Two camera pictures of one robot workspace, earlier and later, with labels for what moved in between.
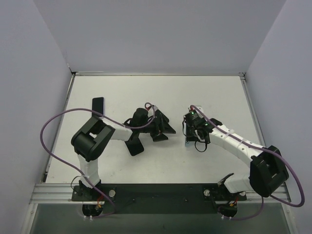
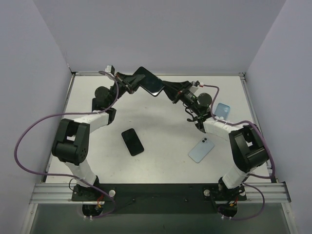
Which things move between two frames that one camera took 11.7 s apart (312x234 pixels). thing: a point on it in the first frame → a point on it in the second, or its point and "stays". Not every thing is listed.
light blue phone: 187,144 → 201,150
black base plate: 197,198 stays
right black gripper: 189,134 → 180,92
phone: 134,146 stays
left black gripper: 158,123 → 124,82
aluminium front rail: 62,194 stays
